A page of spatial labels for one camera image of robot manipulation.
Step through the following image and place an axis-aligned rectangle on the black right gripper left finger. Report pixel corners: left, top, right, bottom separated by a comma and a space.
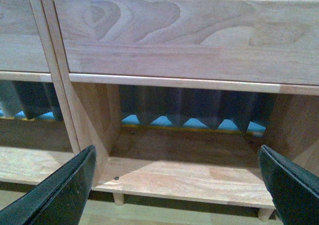
0, 145, 97, 225

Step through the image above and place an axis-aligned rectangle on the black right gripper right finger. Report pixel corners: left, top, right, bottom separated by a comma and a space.
258, 145, 319, 225

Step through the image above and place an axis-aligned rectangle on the left wooden shelf cabinet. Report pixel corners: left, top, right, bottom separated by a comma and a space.
0, 0, 79, 185

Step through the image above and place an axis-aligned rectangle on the wooden shelf cabinet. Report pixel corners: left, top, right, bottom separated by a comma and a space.
42, 0, 319, 220
0, 0, 79, 185

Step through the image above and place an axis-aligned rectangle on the right wooden shelf cabinet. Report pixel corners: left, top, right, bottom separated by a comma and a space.
42, 0, 319, 220

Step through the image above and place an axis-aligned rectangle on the dark pleated curtain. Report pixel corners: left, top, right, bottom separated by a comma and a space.
0, 80, 277, 136

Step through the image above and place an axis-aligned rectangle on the right cabinet lower drawer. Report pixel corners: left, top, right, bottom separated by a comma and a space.
54, 0, 319, 85

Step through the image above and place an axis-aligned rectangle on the cabinet drawer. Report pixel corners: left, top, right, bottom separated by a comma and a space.
54, 0, 319, 85
0, 0, 49, 73

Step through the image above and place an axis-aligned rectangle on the left cabinet lower drawer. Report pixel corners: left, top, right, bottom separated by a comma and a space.
0, 0, 49, 73

